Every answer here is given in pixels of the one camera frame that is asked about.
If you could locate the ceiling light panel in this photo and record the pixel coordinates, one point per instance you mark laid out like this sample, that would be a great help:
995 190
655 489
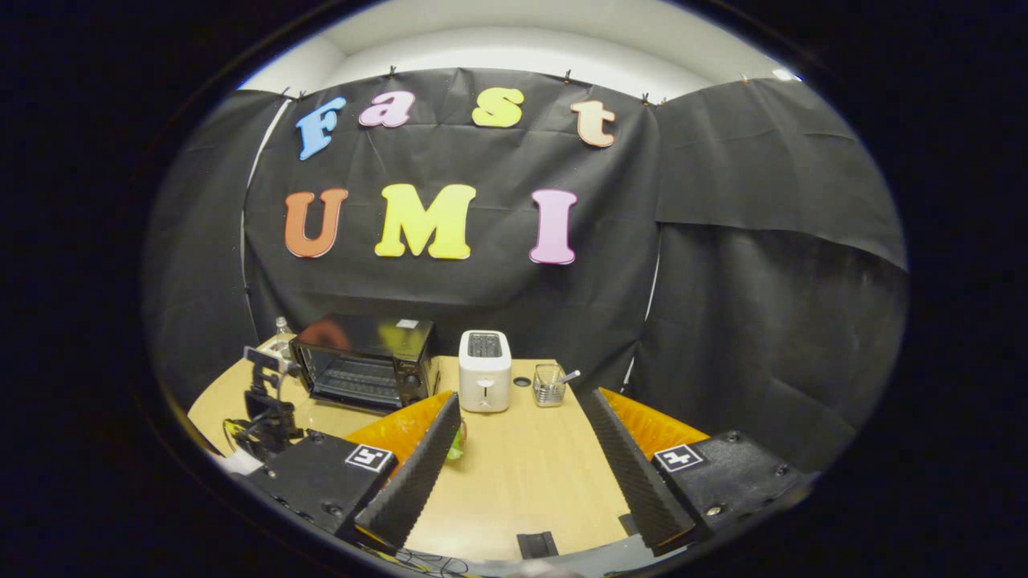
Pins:
785 75

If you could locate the black backdrop cloth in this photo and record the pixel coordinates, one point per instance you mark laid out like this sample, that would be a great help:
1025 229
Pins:
498 289

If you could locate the black electric oven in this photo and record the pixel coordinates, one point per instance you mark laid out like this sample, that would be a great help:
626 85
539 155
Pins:
377 337

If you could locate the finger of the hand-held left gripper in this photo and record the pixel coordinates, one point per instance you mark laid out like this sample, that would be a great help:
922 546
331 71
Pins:
265 360

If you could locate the white toaster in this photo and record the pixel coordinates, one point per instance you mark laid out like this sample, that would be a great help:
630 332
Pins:
484 377

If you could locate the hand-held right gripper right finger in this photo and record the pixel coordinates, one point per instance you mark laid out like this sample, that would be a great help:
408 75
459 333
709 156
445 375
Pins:
630 482

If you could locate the clear plastic water bottle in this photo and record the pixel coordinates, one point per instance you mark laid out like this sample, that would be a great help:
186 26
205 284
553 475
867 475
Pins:
283 341

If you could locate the black table edge clip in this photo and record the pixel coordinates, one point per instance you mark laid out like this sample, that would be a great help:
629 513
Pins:
537 544

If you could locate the sandwich with lettuce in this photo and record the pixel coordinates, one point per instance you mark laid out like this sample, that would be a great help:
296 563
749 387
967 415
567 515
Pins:
456 445

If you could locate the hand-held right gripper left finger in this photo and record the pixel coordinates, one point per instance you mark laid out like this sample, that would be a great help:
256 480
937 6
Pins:
418 490

